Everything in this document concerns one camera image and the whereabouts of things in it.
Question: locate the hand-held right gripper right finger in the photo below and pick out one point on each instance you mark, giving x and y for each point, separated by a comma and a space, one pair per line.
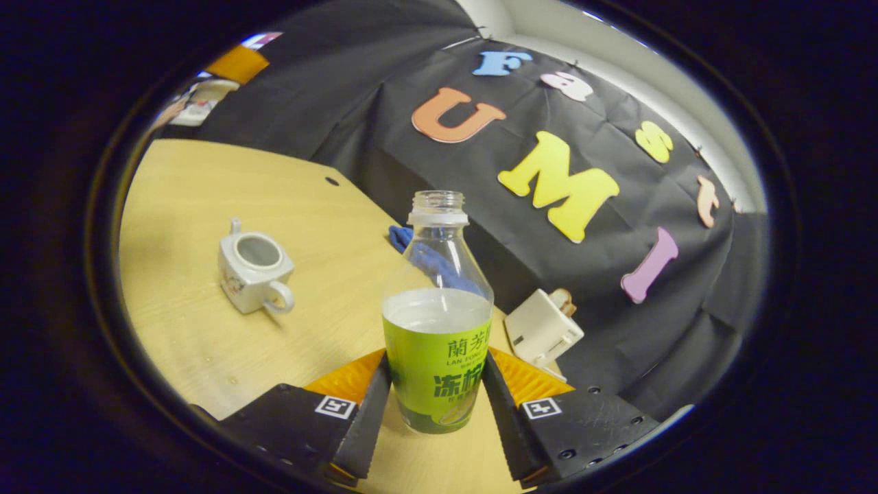
504, 418

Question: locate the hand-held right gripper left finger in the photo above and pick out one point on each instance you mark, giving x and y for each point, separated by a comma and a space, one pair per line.
370, 418

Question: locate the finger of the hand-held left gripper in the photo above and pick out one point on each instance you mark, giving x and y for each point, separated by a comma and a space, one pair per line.
236, 65

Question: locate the green label water bottle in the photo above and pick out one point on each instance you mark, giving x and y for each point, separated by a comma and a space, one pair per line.
435, 357

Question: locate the white ceramic teacup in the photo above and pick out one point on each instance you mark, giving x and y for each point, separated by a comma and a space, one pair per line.
247, 281

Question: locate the white toaster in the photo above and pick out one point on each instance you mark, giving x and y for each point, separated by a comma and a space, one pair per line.
542, 329

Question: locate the black backdrop cloth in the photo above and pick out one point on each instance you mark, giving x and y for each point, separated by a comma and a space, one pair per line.
343, 103

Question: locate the toasted bread slice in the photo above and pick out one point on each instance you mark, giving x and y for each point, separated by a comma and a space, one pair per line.
564, 300

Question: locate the blue towel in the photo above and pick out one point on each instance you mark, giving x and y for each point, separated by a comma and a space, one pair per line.
399, 239

